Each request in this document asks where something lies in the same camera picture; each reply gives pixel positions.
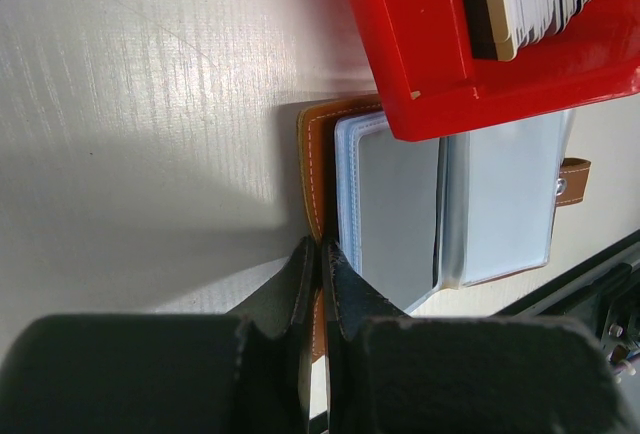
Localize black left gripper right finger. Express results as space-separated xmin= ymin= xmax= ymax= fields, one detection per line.
xmin=321 ymin=239 xmax=630 ymax=433

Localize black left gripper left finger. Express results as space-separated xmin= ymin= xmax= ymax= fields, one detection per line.
xmin=1 ymin=237 xmax=315 ymax=433

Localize brown leather card holder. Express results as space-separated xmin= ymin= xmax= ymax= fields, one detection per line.
xmin=297 ymin=93 xmax=592 ymax=360

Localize red plastic card tray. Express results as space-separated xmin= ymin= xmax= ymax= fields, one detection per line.
xmin=349 ymin=0 xmax=639 ymax=141

